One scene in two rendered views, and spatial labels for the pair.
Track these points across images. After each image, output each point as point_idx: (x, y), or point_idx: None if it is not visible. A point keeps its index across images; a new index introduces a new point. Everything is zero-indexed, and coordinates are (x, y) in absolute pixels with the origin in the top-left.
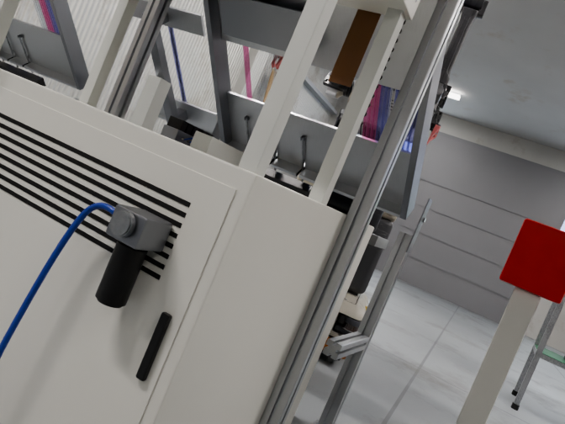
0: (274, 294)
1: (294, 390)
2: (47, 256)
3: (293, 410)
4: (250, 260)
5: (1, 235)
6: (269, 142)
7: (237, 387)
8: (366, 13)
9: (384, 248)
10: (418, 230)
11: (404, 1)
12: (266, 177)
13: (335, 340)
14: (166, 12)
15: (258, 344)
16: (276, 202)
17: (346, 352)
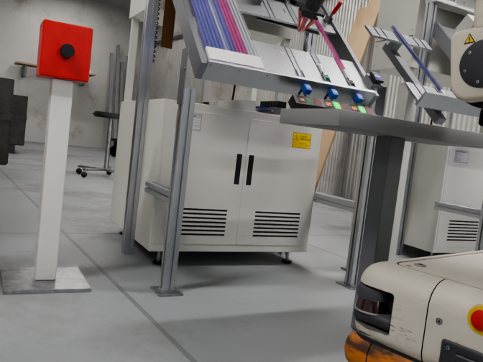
0: (129, 141)
1: (127, 193)
2: None
3: (148, 231)
4: (122, 127)
5: None
6: (124, 91)
7: (125, 182)
8: (170, 12)
9: (330, 124)
10: (181, 80)
11: (144, 8)
12: None
13: (154, 182)
14: (305, 51)
15: (128, 164)
16: (124, 106)
17: (150, 191)
